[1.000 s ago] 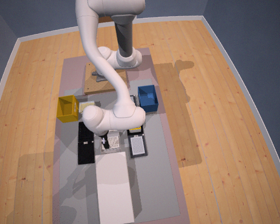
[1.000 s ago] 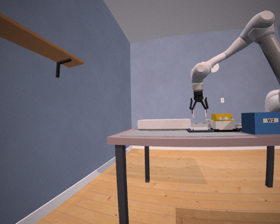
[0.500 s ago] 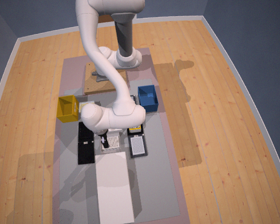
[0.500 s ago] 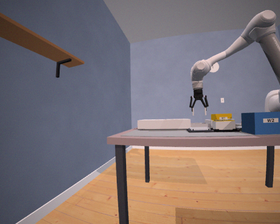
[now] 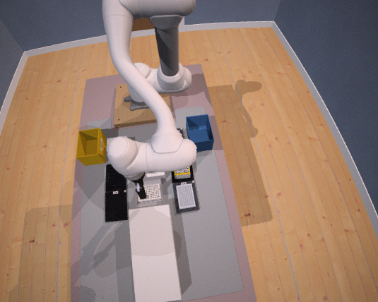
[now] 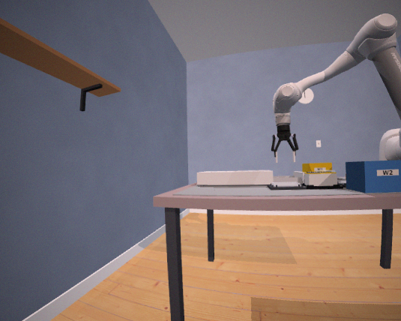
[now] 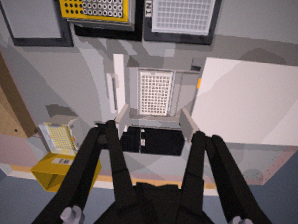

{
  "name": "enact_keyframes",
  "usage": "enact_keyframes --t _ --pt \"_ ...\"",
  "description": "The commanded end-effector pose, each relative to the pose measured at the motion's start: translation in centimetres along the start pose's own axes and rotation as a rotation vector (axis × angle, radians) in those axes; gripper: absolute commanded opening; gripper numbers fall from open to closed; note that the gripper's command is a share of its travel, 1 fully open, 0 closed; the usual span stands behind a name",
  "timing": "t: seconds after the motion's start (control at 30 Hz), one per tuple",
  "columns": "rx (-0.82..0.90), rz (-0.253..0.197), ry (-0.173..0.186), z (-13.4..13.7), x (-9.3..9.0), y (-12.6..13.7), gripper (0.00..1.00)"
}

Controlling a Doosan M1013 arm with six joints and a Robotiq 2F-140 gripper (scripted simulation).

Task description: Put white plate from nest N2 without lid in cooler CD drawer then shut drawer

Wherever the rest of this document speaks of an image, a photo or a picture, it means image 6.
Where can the blue open-top bin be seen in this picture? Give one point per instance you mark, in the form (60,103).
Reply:
(381,176)

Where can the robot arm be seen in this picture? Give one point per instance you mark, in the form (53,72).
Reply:
(376,41)

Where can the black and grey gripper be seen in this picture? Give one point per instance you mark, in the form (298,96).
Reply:
(283,133)

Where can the grey flat work mat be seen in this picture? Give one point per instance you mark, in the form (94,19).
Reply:
(265,191)

